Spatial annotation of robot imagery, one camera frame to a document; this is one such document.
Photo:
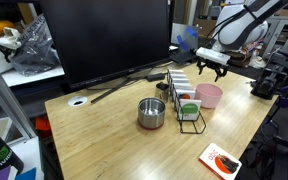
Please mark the purple book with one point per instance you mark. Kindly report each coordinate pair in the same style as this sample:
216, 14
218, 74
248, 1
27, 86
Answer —
0, 174

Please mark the blue and white book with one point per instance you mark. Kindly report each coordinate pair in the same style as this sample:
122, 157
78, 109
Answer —
27, 175

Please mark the aluminium frame post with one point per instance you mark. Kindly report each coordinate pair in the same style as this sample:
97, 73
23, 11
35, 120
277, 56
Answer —
4, 96

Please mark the orange box under table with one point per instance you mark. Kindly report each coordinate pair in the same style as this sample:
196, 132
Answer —
44, 125

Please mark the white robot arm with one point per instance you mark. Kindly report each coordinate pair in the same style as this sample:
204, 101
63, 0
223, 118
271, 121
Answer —
240, 30

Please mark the white book green cover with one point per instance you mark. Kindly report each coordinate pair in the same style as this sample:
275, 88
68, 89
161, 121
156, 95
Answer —
189, 110

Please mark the grey plastic bag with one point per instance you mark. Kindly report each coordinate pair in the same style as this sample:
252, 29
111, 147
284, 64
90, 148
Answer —
34, 50

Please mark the black computer monitor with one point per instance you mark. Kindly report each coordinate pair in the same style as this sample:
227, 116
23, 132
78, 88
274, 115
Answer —
107, 40

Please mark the small dark steel cup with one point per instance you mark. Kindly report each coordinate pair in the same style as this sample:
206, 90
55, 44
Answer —
160, 93

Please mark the clear sheet with blue tape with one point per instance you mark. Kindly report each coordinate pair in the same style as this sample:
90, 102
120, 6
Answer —
187, 40

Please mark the black tripod clamp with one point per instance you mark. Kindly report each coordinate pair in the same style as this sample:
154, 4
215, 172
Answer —
267, 83

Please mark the white book orange cover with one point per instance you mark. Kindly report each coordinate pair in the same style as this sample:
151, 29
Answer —
184, 95

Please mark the wide stainless steel bowl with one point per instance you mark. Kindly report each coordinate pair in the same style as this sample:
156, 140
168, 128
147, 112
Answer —
150, 121

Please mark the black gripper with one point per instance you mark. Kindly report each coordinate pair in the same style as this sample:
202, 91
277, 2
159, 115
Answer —
214, 66

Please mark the white book red black cover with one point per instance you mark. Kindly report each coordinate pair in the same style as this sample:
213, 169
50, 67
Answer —
217, 160

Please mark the black power brick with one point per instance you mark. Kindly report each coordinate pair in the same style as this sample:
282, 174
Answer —
155, 77

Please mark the black monitor stand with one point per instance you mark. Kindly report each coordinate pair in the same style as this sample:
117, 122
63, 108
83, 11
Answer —
110, 91

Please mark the brown cardboard box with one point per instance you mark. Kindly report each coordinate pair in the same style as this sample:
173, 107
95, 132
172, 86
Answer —
205, 26

